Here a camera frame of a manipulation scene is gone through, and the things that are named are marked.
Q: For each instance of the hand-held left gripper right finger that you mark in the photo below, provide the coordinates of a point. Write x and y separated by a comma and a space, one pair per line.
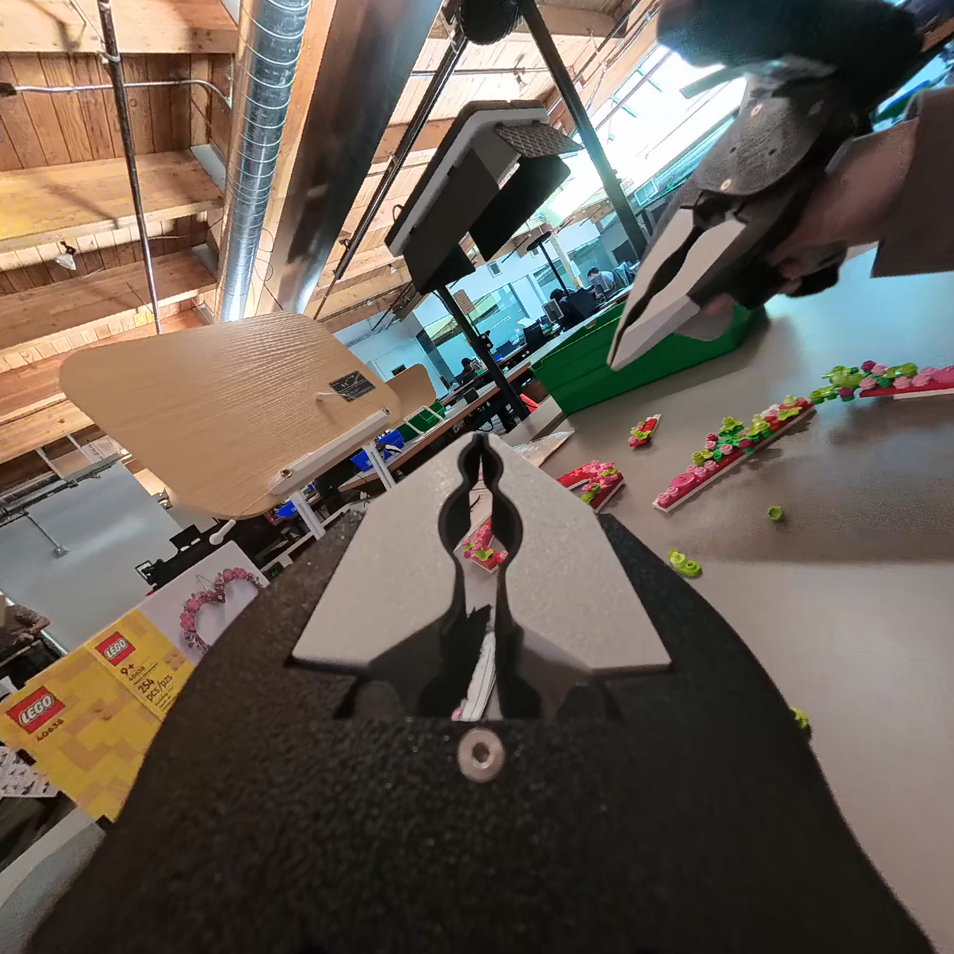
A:
581, 596

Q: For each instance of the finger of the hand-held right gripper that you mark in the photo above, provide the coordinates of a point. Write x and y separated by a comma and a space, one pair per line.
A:
708, 253
708, 320

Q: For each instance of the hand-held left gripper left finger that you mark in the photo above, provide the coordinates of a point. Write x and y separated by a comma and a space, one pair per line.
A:
387, 596

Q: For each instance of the short red flowered lego piece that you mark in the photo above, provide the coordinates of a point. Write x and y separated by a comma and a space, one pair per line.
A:
645, 431

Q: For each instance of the person's right forearm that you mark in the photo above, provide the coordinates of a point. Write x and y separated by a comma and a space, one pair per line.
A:
924, 194

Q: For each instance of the lime lego plate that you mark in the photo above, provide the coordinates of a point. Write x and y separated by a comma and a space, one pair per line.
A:
686, 566

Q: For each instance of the yellow lego box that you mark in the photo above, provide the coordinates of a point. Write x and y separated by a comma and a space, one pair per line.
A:
97, 715

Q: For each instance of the person's right hand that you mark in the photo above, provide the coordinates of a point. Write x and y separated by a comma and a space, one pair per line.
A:
850, 201

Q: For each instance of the green plastic bin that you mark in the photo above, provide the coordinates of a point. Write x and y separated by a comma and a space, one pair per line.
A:
596, 380

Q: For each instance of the blue storage bins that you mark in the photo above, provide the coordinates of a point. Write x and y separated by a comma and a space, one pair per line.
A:
365, 462

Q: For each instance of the long red flowered brick strip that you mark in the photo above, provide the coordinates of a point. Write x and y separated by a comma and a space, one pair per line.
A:
715, 462

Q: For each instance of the clear plastic bag with papers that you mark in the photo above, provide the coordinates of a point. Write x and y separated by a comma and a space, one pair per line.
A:
548, 446

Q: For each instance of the small green storage bins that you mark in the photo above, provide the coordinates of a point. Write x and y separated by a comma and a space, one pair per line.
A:
421, 421

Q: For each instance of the black light stand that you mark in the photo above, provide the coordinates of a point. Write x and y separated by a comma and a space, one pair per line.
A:
477, 350

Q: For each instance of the black white light panel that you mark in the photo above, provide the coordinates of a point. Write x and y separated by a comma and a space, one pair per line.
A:
477, 194

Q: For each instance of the light wooden board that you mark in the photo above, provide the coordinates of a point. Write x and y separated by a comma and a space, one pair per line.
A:
223, 402

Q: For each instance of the metal threaded rod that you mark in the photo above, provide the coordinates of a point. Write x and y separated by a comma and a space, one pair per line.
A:
130, 160

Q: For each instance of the white board bracket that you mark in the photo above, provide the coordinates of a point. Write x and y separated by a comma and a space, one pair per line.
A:
328, 451

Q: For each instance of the black metal frame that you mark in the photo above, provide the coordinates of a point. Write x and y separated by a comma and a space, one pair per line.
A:
574, 97

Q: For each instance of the silver ventilation duct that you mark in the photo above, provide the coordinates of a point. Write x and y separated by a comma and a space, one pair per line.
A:
261, 149

